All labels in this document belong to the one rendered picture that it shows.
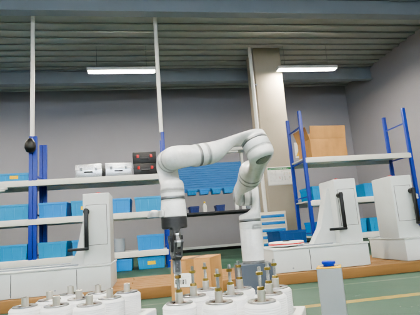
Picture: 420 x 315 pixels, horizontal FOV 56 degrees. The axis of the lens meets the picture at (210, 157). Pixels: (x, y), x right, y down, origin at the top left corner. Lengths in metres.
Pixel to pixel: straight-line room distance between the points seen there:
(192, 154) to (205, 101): 8.94
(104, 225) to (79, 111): 7.03
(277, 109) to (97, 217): 5.45
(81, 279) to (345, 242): 2.11
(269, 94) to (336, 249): 5.07
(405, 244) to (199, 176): 4.30
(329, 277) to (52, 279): 2.32
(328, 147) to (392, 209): 2.91
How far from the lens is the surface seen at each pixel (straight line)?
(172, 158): 1.15
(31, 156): 6.07
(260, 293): 1.11
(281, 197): 7.67
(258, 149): 1.29
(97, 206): 3.21
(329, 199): 3.64
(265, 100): 8.00
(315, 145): 6.49
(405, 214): 3.86
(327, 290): 1.26
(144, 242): 5.78
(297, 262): 3.34
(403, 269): 3.66
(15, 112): 10.36
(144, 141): 9.73
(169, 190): 1.15
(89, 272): 3.16
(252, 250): 1.68
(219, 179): 7.26
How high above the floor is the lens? 0.44
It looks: 10 degrees up
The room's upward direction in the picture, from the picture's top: 4 degrees counter-clockwise
